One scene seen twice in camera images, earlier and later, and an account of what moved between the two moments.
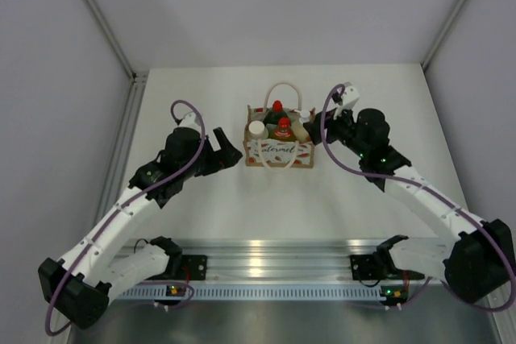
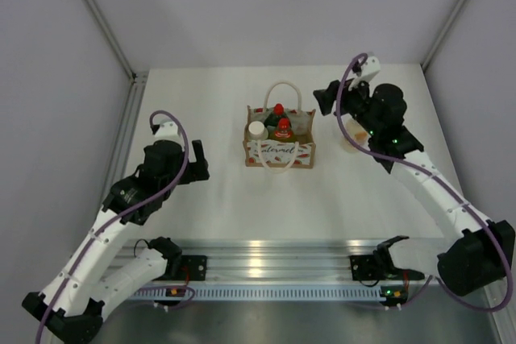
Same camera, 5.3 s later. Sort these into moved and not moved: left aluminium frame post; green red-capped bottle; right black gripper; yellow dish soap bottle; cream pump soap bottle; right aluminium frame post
Moved: cream pump soap bottle; right black gripper
Not moved: left aluminium frame post; green red-capped bottle; right aluminium frame post; yellow dish soap bottle
